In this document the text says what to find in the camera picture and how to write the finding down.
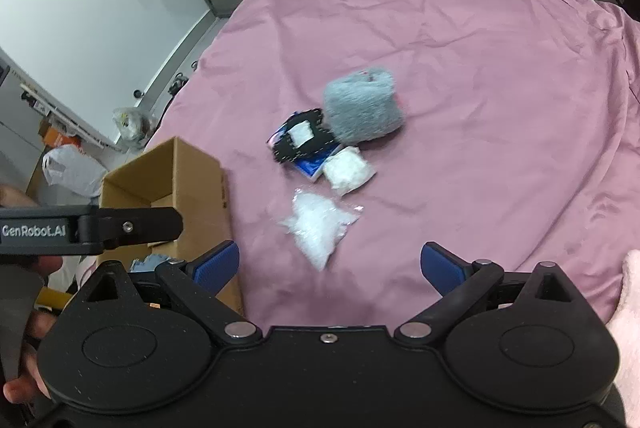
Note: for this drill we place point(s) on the white plastic bag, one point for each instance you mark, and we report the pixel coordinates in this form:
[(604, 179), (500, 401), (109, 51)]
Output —
[(70, 168)]

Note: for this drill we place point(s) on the grey fluffy plush item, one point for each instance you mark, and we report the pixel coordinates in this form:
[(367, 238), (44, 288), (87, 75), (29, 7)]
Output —
[(360, 108)]

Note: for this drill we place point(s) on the clear bag of white stuffing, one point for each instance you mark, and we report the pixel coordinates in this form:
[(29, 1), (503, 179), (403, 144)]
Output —
[(315, 223)]

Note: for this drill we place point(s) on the black fabric item white patch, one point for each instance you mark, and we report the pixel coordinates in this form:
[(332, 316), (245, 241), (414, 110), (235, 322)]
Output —
[(290, 151)]

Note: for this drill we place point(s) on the blue packet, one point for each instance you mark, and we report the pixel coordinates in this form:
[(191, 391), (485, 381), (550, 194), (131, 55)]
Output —
[(310, 168)]

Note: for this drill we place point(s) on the dark shoe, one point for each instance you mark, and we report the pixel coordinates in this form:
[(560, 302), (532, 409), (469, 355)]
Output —
[(177, 83)]

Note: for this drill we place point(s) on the white soft packet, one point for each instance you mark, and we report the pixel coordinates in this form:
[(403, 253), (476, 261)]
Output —
[(347, 171)]

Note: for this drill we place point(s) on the person's left hand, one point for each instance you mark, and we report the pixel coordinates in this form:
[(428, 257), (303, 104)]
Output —
[(22, 390)]

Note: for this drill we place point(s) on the pink bed blanket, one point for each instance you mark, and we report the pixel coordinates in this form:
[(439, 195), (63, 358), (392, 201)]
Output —
[(475, 108)]

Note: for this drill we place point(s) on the cardboard box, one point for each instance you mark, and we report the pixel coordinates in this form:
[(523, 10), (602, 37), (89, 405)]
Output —
[(200, 178)]

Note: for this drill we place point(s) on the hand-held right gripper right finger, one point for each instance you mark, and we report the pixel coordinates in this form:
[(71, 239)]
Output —
[(442, 265)]

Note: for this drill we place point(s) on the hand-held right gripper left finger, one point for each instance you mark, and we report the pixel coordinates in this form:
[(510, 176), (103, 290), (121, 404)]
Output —
[(217, 260)]

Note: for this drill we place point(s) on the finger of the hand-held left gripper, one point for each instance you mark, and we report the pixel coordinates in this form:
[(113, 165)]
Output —
[(135, 225)]

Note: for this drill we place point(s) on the light blue cloth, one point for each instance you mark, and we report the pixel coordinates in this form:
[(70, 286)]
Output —
[(147, 264)]

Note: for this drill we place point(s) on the clear plastic bag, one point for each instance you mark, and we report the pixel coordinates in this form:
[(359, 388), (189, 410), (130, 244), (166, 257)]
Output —
[(130, 121)]

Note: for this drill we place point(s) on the yellow wooden table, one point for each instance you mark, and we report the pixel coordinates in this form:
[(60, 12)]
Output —
[(52, 298)]

